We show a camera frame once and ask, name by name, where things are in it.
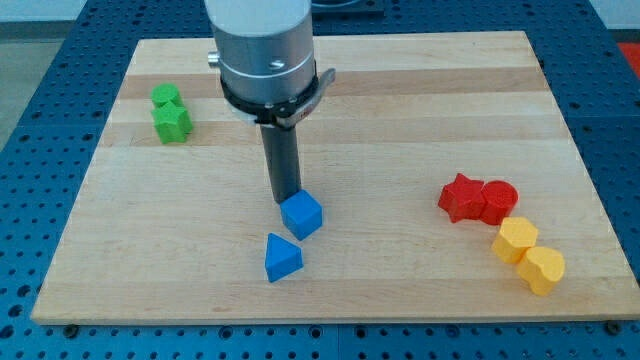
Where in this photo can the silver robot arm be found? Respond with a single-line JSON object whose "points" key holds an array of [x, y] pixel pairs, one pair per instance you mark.
{"points": [[265, 56]]}

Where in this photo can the red star block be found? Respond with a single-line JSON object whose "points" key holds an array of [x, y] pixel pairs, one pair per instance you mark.
{"points": [[462, 199]]}

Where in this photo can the green star block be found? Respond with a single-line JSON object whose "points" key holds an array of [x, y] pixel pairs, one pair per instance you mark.
{"points": [[172, 123]]}

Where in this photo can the blue cube block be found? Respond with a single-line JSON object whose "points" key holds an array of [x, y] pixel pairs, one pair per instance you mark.
{"points": [[302, 214]]}

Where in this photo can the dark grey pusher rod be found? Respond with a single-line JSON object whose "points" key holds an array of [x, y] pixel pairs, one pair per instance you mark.
{"points": [[282, 158]]}

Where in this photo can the blue triangle block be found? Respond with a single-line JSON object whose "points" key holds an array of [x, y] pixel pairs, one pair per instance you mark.
{"points": [[282, 258]]}

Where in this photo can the wooden board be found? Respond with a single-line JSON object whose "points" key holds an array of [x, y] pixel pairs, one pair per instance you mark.
{"points": [[176, 233]]}

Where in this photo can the green cylinder block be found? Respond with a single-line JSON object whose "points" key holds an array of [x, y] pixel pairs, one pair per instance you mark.
{"points": [[165, 93]]}

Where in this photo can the red cylinder block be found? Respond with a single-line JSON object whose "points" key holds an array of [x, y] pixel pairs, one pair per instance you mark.
{"points": [[500, 199]]}

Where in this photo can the yellow hexagon block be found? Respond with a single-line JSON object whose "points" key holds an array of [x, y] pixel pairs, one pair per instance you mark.
{"points": [[514, 237]]}

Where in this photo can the yellow heart block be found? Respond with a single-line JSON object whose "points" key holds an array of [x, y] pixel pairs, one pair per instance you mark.
{"points": [[542, 268]]}

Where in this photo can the blue perforated table plate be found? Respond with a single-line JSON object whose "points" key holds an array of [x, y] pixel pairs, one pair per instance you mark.
{"points": [[45, 159]]}

